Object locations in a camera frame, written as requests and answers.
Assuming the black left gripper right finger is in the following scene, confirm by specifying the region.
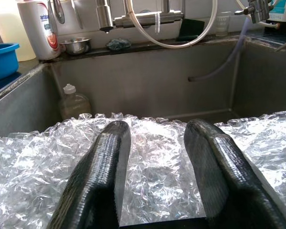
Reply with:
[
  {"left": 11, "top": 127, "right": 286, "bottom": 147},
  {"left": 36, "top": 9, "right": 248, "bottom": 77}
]
[{"left": 184, "top": 119, "right": 286, "bottom": 229}]

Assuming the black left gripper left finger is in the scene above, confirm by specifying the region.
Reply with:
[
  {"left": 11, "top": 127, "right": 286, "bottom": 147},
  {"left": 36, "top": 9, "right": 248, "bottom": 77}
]
[{"left": 46, "top": 120, "right": 132, "bottom": 229}]

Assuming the clear bubble wrap sheet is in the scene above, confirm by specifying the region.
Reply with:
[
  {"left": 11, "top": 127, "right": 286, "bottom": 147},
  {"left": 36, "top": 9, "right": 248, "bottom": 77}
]
[{"left": 0, "top": 111, "right": 286, "bottom": 226}]

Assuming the clear plastic bottle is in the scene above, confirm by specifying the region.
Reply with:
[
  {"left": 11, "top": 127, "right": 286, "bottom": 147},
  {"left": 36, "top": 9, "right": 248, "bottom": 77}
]
[{"left": 58, "top": 83, "right": 92, "bottom": 120}]

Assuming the steel sink basin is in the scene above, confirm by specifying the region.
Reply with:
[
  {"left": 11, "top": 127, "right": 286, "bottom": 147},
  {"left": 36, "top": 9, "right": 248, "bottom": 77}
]
[{"left": 0, "top": 35, "right": 286, "bottom": 144}]

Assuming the tiny steel bowl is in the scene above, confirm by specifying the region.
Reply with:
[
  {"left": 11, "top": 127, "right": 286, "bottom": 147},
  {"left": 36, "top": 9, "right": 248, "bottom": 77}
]
[{"left": 61, "top": 37, "right": 92, "bottom": 55}]

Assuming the dark teal scouring pad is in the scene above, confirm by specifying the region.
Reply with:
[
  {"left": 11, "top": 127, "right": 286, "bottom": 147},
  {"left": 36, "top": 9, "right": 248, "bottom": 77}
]
[{"left": 106, "top": 38, "right": 132, "bottom": 51}]

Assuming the blue plastic bowl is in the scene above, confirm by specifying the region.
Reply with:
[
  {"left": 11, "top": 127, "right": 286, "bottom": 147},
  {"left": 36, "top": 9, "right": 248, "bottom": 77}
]
[{"left": 0, "top": 42, "right": 20, "bottom": 82}]

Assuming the dark green sponge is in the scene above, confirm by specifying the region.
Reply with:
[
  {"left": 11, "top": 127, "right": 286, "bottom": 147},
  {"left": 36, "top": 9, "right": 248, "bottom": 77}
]
[{"left": 180, "top": 18, "right": 205, "bottom": 42}]

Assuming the small clear glass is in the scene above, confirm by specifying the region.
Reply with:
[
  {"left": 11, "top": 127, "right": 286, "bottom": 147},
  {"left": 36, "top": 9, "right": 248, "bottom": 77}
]
[{"left": 215, "top": 11, "right": 231, "bottom": 37}]

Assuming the white red pump soap bottle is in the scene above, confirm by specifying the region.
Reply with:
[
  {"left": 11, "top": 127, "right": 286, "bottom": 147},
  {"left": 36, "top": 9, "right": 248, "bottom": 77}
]
[{"left": 16, "top": 0, "right": 61, "bottom": 61}]

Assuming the flexible steel faucet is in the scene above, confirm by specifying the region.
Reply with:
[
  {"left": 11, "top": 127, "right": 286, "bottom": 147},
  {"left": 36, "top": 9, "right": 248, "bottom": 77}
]
[{"left": 95, "top": 0, "right": 114, "bottom": 33}]

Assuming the hanging metal strainer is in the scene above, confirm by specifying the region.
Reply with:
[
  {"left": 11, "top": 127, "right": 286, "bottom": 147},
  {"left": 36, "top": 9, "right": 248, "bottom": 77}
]
[{"left": 47, "top": 0, "right": 66, "bottom": 34}]

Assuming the chrome tap mixer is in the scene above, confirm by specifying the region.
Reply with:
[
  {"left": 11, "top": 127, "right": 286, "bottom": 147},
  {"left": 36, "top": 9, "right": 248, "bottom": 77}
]
[{"left": 113, "top": 0, "right": 184, "bottom": 29}]

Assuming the clear thin hose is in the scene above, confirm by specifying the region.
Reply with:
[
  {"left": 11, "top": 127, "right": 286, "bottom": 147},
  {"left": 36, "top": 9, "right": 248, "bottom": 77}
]
[{"left": 188, "top": 18, "right": 251, "bottom": 83}]

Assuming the white hose loop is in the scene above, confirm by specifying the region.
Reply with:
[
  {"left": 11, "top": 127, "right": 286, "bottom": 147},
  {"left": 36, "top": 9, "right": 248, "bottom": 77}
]
[{"left": 123, "top": 0, "right": 219, "bottom": 50}]

